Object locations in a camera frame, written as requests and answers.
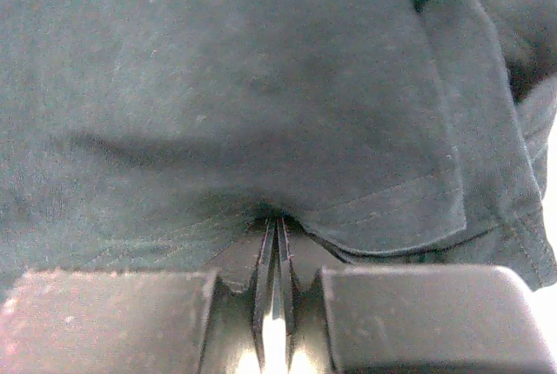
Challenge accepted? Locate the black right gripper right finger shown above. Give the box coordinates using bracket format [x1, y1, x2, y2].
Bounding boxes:
[278, 219, 556, 373]

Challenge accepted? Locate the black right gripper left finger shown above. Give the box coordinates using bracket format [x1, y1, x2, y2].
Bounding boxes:
[1, 220, 275, 373]

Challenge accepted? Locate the black t-shirt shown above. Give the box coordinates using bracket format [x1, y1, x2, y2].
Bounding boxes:
[1, 0, 556, 291]

